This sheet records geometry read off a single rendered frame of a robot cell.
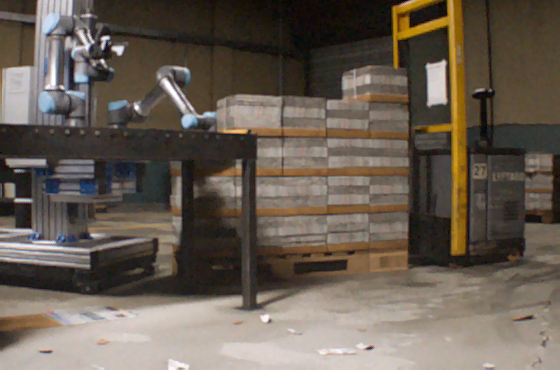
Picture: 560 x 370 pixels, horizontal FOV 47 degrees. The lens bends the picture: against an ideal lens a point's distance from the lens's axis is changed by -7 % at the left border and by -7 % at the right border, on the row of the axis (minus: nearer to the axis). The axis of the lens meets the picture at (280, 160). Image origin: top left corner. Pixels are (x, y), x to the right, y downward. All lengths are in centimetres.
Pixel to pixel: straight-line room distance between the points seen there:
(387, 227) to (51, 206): 205
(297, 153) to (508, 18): 712
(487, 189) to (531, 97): 584
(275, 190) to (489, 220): 151
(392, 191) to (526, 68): 638
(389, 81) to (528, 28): 634
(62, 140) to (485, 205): 292
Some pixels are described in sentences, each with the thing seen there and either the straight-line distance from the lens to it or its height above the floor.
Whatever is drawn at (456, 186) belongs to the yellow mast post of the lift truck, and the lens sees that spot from 441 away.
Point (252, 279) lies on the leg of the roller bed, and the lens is 313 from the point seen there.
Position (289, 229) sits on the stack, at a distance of 403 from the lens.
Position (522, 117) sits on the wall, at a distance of 1044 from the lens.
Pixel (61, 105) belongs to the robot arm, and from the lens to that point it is 360.
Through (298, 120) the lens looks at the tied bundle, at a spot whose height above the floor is 93.
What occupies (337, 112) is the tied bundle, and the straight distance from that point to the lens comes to 417.
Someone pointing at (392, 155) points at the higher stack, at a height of 73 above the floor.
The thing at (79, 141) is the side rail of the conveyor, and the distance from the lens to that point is 264.
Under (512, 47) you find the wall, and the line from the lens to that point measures 1064.
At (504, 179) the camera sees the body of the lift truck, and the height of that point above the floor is 57.
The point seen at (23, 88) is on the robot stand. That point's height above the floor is 110.
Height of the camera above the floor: 63
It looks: 1 degrees up
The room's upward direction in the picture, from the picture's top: straight up
